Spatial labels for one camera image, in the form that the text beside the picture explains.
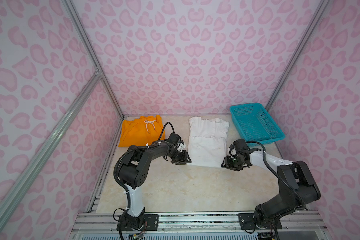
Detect white patterned garment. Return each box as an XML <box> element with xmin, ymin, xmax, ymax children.
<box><xmin>188</xmin><ymin>117</ymin><xmax>230</xmax><ymax>168</ymax></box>

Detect orange shorts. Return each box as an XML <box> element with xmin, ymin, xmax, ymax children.
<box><xmin>119</xmin><ymin>115</ymin><xmax>163</xmax><ymax>148</ymax></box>

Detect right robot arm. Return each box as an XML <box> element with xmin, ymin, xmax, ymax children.
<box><xmin>221</xmin><ymin>148</ymin><xmax>321</xmax><ymax>229</ymax></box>

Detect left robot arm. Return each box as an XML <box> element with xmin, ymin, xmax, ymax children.
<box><xmin>114</xmin><ymin>141</ymin><xmax>192</xmax><ymax>232</ymax></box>

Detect teal plastic laundry basket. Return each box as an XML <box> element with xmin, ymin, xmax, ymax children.
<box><xmin>230</xmin><ymin>103</ymin><xmax>285</xmax><ymax>145</ymax></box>

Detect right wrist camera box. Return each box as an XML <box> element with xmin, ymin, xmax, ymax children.
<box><xmin>233</xmin><ymin>139</ymin><xmax>250</xmax><ymax>156</ymax></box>

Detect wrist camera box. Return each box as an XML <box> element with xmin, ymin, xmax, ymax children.
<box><xmin>233</xmin><ymin>139</ymin><xmax>250</xmax><ymax>156</ymax></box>
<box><xmin>167</xmin><ymin>133</ymin><xmax>186</xmax><ymax>152</ymax></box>

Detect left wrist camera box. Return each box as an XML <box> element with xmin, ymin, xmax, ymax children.
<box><xmin>167</xmin><ymin>133</ymin><xmax>186</xmax><ymax>152</ymax></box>

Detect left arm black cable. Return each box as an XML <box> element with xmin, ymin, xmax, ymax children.
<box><xmin>113</xmin><ymin>121</ymin><xmax>176</xmax><ymax>240</ymax></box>

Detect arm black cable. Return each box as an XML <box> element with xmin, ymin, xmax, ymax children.
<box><xmin>229</xmin><ymin>140</ymin><xmax>306</xmax><ymax>240</ymax></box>
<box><xmin>113</xmin><ymin>121</ymin><xmax>176</xmax><ymax>240</ymax></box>

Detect white drawstring cord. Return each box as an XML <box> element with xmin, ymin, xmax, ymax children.
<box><xmin>143</xmin><ymin>118</ymin><xmax>157</xmax><ymax>134</ymax></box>

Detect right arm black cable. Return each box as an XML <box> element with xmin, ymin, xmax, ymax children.
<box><xmin>229</xmin><ymin>140</ymin><xmax>306</xmax><ymax>240</ymax></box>

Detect aluminium frame post right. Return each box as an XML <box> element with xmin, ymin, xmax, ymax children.
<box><xmin>265</xmin><ymin>0</ymin><xmax>333</xmax><ymax>112</ymax></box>

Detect aluminium frame post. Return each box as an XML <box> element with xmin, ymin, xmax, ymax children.
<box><xmin>265</xmin><ymin>0</ymin><xmax>333</xmax><ymax>112</ymax></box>
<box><xmin>62</xmin><ymin>0</ymin><xmax>125</xmax><ymax>120</ymax></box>

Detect aluminium frame post left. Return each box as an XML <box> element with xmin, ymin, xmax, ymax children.
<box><xmin>62</xmin><ymin>0</ymin><xmax>125</xmax><ymax>120</ymax></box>

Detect aluminium diagonal frame bar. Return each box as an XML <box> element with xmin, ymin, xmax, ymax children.
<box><xmin>0</xmin><ymin>70</ymin><xmax>103</xmax><ymax>238</ymax></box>

